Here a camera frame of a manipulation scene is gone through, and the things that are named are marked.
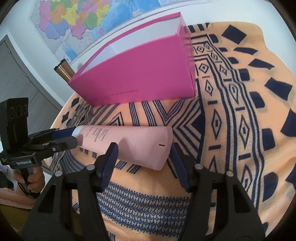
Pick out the large pink cream tube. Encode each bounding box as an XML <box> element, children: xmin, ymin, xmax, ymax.
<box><xmin>72</xmin><ymin>126</ymin><xmax>173</xmax><ymax>171</ymax></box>

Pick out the pink sleeve forearm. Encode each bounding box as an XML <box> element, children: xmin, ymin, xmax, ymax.
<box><xmin>0</xmin><ymin>188</ymin><xmax>36</xmax><ymax>210</ymax></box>

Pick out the person's left hand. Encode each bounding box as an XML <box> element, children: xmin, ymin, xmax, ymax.
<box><xmin>13</xmin><ymin>166</ymin><xmax>45</xmax><ymax>193</ymax></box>

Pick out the gold thermos bottle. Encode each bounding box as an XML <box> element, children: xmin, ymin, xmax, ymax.
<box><xmin>54</xmin><ymin>58</ymin><xmax>75</xmax><ymax>83</ymax></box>

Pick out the grey door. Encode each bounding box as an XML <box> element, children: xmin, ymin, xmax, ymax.
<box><xmin>1</xmin><ymin>35</ymin><xmax>62</xmax><ymax>133</ymax></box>

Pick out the orange patterned blanket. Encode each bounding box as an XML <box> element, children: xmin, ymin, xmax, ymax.
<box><xmin>53</xmin><ymin>22</ymin><xmax>295</xmax><ymax>240</ymax></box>

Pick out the pink cardboard box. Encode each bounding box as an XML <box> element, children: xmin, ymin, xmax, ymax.
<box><xmin>69</xmin><ymin>13</ymin><xmax>196</xmax><ymax>106</ymax></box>

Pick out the colourful wall map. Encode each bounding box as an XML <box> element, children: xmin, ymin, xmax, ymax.
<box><xmin>30</xmin><ymin>0</ymin><xmax>209</xmax><ymax>62</ymax></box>

